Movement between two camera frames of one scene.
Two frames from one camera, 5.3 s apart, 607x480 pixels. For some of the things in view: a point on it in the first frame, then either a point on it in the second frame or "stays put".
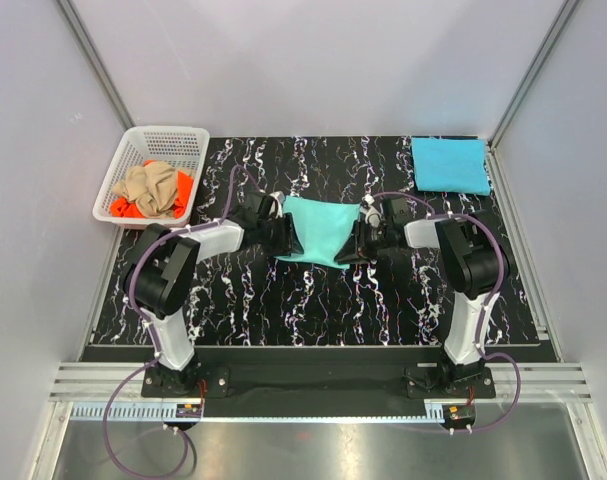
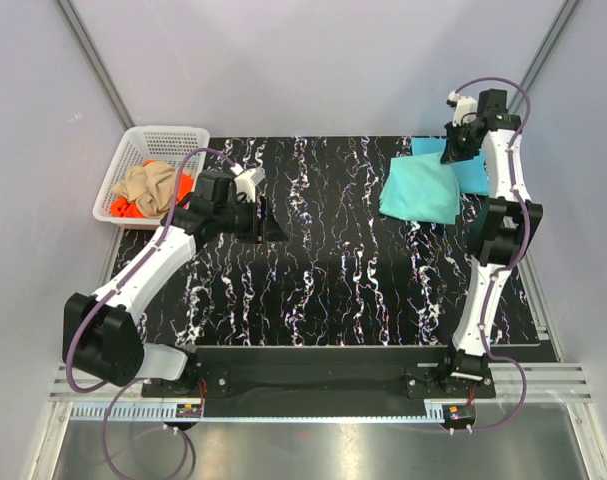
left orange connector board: x=188 y=410 stays put
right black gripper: x=351 y=253 → x=451 y=153
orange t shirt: x=123 y=208 stays put
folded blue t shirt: x=451 y=165 stays put
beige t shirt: x=152 y=186 stays put
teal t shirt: x=321 y=228 → x=421 y=187
